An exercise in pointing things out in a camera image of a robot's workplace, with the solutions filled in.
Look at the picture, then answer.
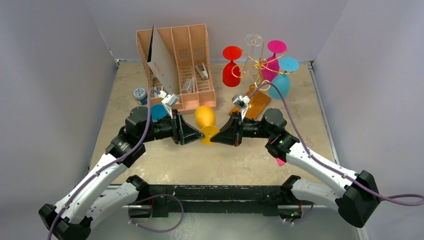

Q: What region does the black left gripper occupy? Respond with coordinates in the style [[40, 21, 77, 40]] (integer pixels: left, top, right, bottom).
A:
[[140, 109, 204, 144]]

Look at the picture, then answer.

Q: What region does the yellow plastic wine glass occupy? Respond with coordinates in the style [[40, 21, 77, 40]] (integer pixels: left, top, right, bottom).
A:
[[194, 105, 220, 145]]

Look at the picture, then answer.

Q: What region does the blue plastic wine glass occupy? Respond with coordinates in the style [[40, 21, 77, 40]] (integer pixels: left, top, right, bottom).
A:
[[150, 103, 168, 122]]

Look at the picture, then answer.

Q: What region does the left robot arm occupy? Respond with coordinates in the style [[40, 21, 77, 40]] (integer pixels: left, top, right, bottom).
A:
[[38, 106, 205, 240]]

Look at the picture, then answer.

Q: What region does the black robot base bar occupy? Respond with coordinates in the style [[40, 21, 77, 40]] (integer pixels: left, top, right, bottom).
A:
[[126, 175, 304, 221]]

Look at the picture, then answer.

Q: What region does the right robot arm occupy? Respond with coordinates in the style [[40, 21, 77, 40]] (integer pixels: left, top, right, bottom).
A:
[[210, 108, 381, 228]]

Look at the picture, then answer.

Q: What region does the red plastic wine glass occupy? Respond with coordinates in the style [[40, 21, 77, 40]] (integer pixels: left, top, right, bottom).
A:
[[222, 45, 242, 88]]

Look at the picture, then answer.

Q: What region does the clear wine glass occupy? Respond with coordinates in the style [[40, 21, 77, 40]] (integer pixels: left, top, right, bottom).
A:
[[244, 34, 263, 67]]

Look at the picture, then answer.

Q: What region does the magenta plastic wine glass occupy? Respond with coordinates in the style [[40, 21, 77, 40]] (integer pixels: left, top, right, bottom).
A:
[[261, 40, 287, 82]]

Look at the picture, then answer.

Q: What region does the teal wine glass on rack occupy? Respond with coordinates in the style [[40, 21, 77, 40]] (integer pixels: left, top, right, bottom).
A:
[[272, 57, 300, 98]]

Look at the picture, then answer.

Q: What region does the silver item in organizer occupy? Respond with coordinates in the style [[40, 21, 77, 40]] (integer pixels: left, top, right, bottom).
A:
[[180, 76, 196, 94]]

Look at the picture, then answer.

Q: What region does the small blue white jar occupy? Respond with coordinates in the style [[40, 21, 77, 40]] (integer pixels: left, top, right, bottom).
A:
[[133, 87, 147, 105]]

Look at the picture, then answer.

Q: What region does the grey stapler in organizer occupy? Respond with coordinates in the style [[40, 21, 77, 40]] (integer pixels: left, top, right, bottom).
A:
[[194, 63, 209, 80]]

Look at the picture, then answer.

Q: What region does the pink plastic clip tool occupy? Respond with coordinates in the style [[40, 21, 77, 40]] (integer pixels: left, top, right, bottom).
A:
[[276, 158, 285, 166]]

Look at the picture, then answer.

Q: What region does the white paper folder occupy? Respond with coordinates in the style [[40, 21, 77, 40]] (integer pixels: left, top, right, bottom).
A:
[[147, 25, 180, 95]]

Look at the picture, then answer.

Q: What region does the peach plastic file organizer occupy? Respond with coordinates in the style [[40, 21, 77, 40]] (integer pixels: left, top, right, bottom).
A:
[[136, 24, 216, 114]]

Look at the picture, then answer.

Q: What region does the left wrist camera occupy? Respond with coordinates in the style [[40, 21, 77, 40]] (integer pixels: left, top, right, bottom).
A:
[[158, 91, 180, 112]]

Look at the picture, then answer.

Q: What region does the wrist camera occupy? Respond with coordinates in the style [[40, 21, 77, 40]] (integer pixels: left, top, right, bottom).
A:
[[158, 91, 180, 112], [232, 95, 251, 116]]

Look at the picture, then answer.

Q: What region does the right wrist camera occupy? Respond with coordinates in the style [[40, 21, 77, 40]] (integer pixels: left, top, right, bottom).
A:
[[232, 95, 251, 116]]

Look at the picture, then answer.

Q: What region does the gold wire wine glass rack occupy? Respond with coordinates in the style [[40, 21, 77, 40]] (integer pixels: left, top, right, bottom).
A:
[[234, 43, 287, 119]]

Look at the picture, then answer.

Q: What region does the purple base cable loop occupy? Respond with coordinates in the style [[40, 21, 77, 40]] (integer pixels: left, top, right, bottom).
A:
[[127, 193, 184, 233]]

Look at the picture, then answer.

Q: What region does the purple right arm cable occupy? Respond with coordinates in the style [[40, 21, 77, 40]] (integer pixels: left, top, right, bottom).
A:
[[248, 81, 424, 207]]

